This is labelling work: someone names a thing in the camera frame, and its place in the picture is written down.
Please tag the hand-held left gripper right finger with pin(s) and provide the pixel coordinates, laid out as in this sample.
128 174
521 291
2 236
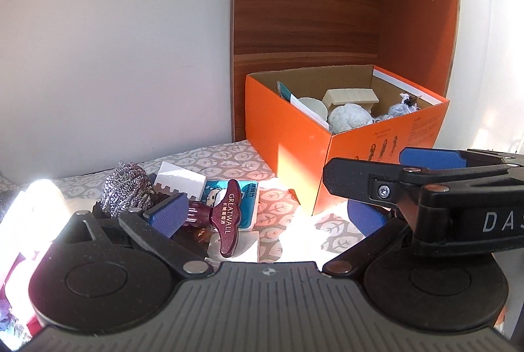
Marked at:
364 217

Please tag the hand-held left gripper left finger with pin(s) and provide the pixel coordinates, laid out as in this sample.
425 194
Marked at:
170 213

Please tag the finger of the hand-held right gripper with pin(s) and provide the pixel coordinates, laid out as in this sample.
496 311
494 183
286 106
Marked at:
430 158
356 178

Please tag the plastic wrapper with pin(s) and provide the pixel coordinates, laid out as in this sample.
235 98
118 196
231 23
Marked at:
395 110

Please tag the maroon corkscrew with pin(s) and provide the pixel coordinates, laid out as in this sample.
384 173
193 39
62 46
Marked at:
231 222

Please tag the orange cardboard box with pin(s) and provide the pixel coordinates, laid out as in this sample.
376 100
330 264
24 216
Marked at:
294 147

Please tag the white small box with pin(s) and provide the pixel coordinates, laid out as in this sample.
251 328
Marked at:
180 178

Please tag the blue tissue packet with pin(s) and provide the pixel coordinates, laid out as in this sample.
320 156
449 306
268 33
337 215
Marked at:
213 192

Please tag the steel wool scrubber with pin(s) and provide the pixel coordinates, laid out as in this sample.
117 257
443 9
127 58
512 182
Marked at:
123 184

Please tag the black binder clip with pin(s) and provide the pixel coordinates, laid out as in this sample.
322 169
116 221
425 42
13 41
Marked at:
410 101

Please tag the white fuzzy ball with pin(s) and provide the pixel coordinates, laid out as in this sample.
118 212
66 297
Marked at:
348 118

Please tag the cream plastic block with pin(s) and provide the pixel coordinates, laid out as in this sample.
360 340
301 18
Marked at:
348 98

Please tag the leaf-printed bed sheet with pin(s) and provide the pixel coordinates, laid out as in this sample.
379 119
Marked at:
233 160

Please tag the teal white card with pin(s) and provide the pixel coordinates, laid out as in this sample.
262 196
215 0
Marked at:
283 91

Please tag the wooden shelf unit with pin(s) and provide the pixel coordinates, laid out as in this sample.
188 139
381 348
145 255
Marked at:
307 8

